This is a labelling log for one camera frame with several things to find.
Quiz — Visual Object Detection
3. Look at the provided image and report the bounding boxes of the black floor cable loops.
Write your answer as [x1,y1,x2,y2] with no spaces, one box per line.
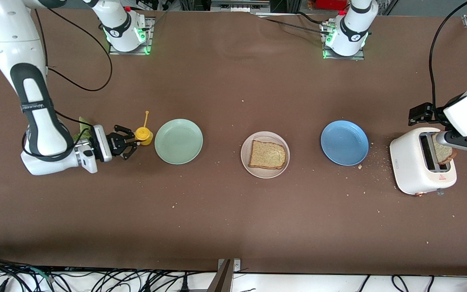
[357,275,437,292]

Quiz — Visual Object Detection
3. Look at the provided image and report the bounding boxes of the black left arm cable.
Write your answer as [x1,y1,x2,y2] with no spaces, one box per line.
[428,0,467,108]

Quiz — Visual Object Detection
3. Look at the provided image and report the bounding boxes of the red box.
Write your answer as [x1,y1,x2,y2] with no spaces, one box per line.
[315,0,348,11]

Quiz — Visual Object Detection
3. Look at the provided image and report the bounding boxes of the green lettuce leaf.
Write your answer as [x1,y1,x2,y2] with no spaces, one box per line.
[78,116,94,138]

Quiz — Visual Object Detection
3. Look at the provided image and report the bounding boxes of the blue plate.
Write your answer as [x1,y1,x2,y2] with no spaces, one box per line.
[321,120,369,166]

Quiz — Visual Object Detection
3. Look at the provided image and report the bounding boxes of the grey metal post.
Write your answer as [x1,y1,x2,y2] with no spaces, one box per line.
[207,258,242,292]

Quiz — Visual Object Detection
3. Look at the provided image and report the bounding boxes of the beige plate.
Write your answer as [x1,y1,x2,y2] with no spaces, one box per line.
[240,131,290,179]

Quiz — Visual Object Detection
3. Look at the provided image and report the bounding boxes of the yellow squeeze bottle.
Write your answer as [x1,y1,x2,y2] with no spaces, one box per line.
[135,111,154,146]

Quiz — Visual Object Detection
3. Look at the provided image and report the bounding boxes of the black cable to arm base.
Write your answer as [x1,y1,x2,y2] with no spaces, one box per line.
[256,11,331,35]

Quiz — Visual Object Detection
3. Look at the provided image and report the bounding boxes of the white power strip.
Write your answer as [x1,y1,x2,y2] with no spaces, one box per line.
[210,0,271,13]

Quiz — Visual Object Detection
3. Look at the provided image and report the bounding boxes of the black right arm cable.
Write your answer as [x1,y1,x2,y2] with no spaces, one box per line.
[22,8,113,159]

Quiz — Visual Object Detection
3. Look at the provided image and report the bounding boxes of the brown bread slice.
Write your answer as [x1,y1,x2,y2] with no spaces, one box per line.
[248,140,287,170]
[432,140,458,165]

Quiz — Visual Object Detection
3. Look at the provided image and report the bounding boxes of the mint green plate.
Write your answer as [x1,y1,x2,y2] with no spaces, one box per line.
[154,118,204,165]

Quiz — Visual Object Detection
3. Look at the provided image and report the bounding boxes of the white toaster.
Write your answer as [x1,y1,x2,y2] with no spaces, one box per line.
[390,127,457,196]

